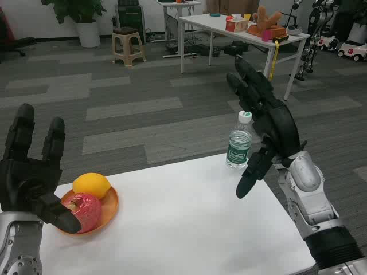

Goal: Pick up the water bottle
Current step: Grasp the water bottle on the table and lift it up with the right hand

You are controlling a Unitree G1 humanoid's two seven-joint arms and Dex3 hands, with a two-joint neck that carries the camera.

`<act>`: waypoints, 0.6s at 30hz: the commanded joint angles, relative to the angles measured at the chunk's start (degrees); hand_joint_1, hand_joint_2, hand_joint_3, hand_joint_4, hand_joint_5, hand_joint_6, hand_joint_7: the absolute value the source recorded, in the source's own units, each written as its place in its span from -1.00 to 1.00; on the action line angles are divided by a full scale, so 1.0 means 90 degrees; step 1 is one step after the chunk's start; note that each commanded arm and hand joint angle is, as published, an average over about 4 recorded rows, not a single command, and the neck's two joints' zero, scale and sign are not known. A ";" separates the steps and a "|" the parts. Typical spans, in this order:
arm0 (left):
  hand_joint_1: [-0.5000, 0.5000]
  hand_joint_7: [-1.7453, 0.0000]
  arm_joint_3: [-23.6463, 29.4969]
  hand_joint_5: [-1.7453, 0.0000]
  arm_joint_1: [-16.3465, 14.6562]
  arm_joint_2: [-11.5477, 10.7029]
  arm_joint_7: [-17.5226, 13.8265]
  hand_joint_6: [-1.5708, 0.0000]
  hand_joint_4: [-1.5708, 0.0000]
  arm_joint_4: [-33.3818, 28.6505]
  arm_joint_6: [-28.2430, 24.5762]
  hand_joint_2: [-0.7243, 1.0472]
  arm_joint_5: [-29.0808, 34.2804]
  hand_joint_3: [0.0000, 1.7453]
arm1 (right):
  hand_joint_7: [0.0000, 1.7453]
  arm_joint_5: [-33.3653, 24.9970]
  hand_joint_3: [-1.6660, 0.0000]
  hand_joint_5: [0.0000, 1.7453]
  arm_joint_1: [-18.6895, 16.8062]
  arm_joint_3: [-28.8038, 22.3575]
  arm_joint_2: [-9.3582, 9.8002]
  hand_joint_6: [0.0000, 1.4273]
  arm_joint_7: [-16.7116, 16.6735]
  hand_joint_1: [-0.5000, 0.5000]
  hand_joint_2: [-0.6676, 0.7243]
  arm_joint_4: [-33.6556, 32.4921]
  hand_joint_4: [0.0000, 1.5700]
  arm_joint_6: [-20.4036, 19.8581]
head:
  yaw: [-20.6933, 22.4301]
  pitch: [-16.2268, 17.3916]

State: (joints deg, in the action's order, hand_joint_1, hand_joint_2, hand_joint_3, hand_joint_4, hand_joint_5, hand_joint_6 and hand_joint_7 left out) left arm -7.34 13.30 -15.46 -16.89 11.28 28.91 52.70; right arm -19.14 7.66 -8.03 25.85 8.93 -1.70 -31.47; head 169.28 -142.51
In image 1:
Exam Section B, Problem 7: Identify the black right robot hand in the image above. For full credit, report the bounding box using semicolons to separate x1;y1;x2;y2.
226;54;308;199

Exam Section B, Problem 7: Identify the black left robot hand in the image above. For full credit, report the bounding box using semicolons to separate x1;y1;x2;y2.
0;103;82;234

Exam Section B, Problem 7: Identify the clear green-label water bottle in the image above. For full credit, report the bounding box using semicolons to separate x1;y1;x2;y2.
225;110;254;170

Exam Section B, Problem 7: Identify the yellow lemon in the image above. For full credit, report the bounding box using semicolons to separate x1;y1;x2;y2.
72;172;112;201

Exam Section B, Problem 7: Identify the red apple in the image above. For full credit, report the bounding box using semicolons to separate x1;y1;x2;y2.
61;193;103;234

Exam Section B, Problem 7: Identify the yellow tape measure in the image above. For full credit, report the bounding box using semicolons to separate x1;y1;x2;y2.
269;34;289;81

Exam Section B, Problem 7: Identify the black box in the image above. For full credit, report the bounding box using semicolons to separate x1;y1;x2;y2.
223;41;249;56

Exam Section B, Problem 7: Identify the orange plastic plate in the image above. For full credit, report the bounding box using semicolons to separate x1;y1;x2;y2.
56;184;120;235

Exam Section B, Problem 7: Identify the white toy car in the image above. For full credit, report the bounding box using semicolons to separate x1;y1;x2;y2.
337;40;367;62
318;34;339;52

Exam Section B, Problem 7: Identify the orange tray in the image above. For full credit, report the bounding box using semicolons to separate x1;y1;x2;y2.
247;24;287;38

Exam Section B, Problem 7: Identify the standing humanoid robot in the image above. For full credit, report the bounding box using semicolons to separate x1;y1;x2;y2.
295;0;345;83

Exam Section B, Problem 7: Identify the orange tissue box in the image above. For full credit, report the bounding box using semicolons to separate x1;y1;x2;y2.
225;13;249;33

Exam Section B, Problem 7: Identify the orange plush toy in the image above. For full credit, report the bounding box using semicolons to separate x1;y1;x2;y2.
252;5;283;29

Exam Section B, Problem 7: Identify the white plant pot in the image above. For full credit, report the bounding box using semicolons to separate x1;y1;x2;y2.
75;20;101;48
348;22;367;46

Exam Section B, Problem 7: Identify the long white table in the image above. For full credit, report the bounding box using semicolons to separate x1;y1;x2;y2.
178;13;311;101

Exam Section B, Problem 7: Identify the green leafy plant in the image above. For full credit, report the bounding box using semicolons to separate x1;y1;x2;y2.
354;0;367;23
41;0;107;25

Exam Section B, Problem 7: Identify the white standing desk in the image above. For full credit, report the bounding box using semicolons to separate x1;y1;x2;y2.
156;0;202;60

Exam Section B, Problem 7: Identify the beige plastic stool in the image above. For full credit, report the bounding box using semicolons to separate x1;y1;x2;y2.
111;27;147;68

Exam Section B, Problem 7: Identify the black equipment cabinet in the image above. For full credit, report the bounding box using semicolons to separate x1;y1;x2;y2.
117;0;147;45

